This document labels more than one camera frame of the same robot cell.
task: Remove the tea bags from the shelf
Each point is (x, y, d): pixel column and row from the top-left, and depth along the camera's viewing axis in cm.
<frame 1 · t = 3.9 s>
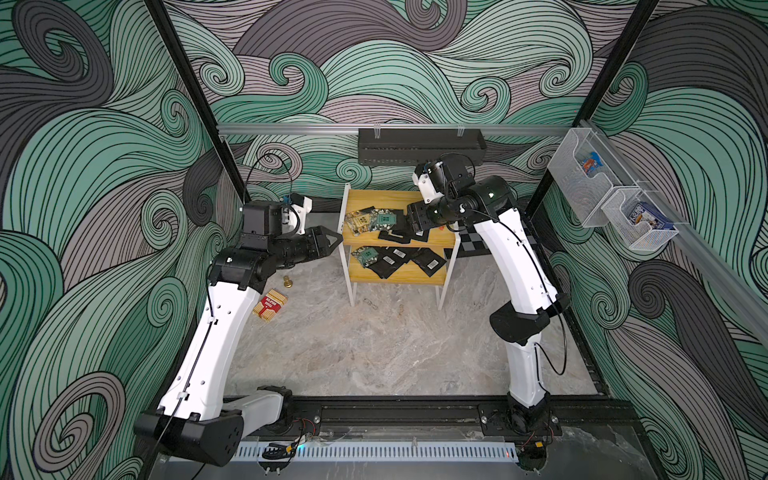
left hand: (336, 236, 67), fingers open
right hand: (423, 216, 74), fingers open
yellow oolong tea bag: (358, 222, 74), point 34 cm above the table
green jasmine tea bag top: (383, 219, 74), point 34 cm above the table
black tea bag barcode top: (420, 235, 72), point 34 cm above the table
black orange tea bag: (399, 232, 72), point 34 cm above the table
green jasmine tea bag lower: (366, 255, 89), point 17 cm above the table
black tea bag lower middle: (402, 255, 88), point 17 cm above the table
black tea bag lower right: (429, 261, 87), point 17 cm above the table
red yellow small box: (270, 304, 94), point 2 cm above the table
small brass object: (288, 283, 100), point 2 cm above the table

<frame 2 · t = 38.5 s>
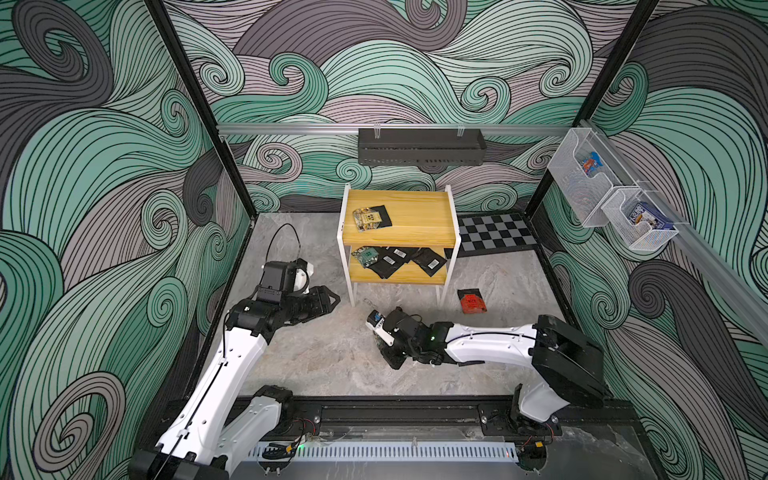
left hand: (333, 298, 74), fingers open
right hand: (383, 346, 83), fingers closed
yellow oolong tea bag: (367, 219, 74), point 34 cm above the table
red tea bag: (471, 301, 97), on the table
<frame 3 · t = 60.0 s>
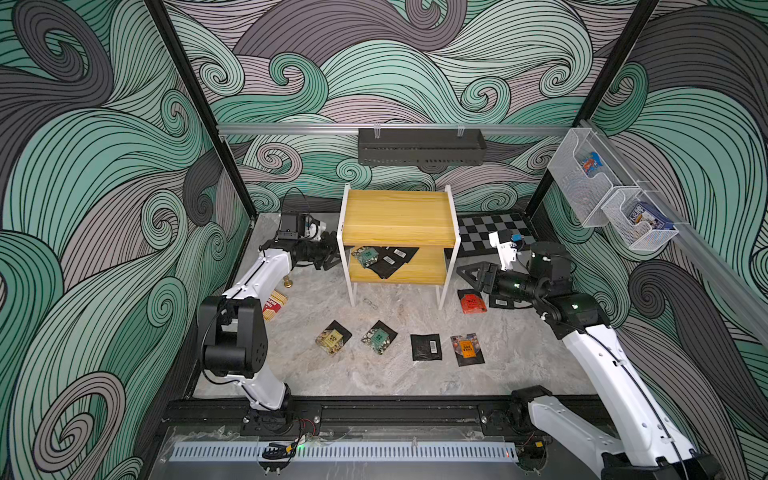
left hand: (350, 246, 85), fingers open
right hand: (464, 271, 70), fingers open
yellow oolong tea bag: (333, 337, 89), on the table
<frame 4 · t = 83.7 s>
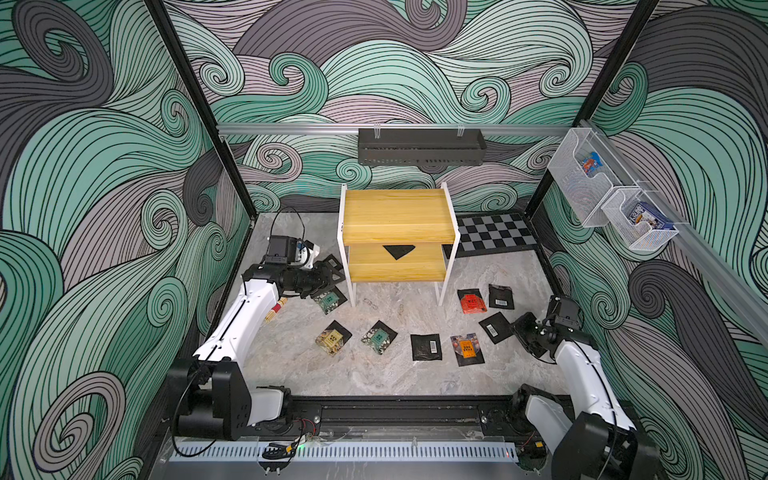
left hand: (339, 277, 79), fingers open
right hand: (518, 331, 84), fingers open
green jasmine tea bag lower: (330, 300, 97), on the table
black tea bag lower middle: (497, 327, 92), on the table
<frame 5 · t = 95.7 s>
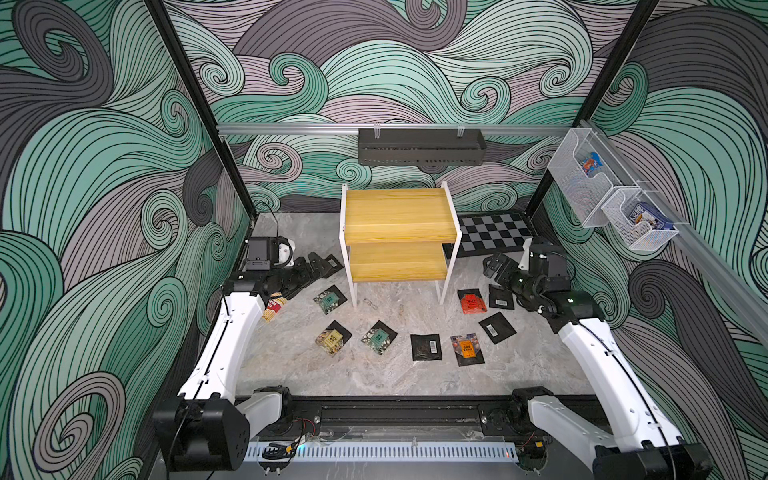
left hand: (317, 268, 77), fingers open
right hand: (500, 267, 77), fingers open
